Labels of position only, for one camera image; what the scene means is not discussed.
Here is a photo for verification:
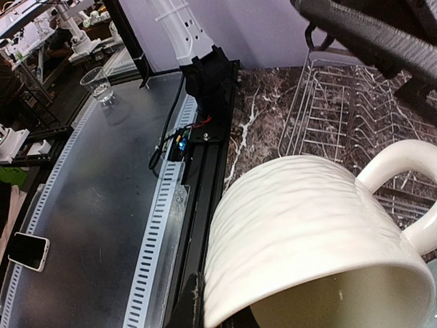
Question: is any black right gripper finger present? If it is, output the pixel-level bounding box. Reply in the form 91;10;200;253
165;272;204;328

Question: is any white ribbed ceramic mug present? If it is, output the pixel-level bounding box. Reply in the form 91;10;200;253
203;139;436;327

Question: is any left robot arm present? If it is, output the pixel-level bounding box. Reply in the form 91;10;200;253
150;1;240;327

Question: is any smartphone with white case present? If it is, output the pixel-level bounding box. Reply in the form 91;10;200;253
8;232;50;273

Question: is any clear drinking glass outside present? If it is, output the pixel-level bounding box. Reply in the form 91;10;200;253
80;67;113;103

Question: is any black aluminium front rail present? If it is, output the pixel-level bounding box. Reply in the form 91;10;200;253
164;61;239;326

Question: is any white slotted cable duct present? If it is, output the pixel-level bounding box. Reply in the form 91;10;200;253
123;96;197;327

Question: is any wire dish rack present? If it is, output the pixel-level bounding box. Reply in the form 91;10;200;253
278;58;437;226

